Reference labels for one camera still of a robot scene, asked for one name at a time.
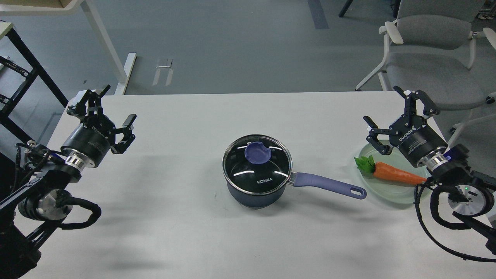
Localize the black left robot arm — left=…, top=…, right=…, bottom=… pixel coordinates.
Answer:
left=1, top=85, right=136, bottom=279

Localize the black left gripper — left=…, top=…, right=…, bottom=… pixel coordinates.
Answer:
left=61, top=85, right=137, bottom=168

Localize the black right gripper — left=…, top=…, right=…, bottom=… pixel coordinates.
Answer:
left=363, top=86, right=448, bottom=168

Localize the orange toy carrot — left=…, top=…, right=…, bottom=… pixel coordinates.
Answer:
left=353, top=155, right=427, bottom=186

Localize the dark blue saucepan purple handle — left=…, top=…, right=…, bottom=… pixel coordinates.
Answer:
left=223, top=135, right=367, bottom=207

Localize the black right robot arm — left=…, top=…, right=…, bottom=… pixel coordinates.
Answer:
left=363, top=86, right=495, bottom=263

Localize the glass pot lid purple knob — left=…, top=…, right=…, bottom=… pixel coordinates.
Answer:
left=222, top=134, right=293, bottom=194

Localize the white desk frame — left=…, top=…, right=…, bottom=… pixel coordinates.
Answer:
left=0, top=0, right=137, bottom=96

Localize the grey office chair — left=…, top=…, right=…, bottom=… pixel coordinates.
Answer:
left=355, top=0, right=495, bottom=146

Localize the pale green plate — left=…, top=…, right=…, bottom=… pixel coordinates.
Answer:
left=356, top=143, right=430, bottom=204

